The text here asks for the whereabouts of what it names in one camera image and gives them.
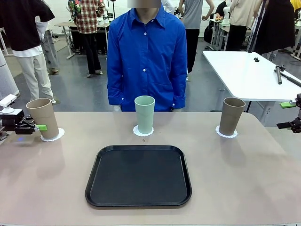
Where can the long black bar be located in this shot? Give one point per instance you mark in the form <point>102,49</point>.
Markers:
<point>291,78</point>

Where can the bystander in plaid shirt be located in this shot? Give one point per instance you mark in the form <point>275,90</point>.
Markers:
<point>87,16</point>

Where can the bystander beige top black trousers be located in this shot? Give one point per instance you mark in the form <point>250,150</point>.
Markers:
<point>242,11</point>

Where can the person in blue shirt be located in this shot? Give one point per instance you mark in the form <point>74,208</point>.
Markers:
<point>145,58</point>

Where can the bystander in grey trousers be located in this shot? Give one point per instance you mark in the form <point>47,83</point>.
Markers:
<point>50,51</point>

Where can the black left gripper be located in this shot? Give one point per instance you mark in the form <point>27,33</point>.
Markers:
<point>9,121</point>

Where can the short black metal rod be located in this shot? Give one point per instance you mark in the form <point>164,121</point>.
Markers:
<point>279,75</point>

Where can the small black clamp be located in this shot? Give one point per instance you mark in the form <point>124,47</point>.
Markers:
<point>256,59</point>

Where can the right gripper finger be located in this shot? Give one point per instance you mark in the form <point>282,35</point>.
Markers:
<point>287,104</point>
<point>290,125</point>

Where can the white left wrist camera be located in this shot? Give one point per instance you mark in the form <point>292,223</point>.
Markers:
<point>8,100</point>

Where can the wooden background desk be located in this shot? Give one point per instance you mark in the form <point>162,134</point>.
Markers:
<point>64,24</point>

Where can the bystander grey shirt black trousers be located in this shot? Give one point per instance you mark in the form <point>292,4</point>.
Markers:
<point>195,14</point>

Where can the white lace paper coaster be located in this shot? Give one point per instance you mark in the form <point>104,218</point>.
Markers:
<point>60,135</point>
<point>232,136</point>
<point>135,131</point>

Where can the black backpack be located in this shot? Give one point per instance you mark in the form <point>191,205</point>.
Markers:
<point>208,33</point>

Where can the white folding table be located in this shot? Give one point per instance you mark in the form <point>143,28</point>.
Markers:
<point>244,75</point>

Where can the bystander black top white trousers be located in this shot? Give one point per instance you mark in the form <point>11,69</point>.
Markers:
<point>21,23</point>

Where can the black plastic tray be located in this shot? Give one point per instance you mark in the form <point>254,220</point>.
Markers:
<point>141,179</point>

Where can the mint green cup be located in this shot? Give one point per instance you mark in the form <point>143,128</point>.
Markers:
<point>145,115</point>

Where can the tan cup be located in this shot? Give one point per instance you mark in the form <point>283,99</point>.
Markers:
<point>231,117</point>
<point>44,116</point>

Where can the bystander in black clothes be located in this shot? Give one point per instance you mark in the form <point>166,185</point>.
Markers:
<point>275,23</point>

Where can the black slanted pole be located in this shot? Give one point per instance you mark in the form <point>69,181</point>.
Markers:
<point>258,23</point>

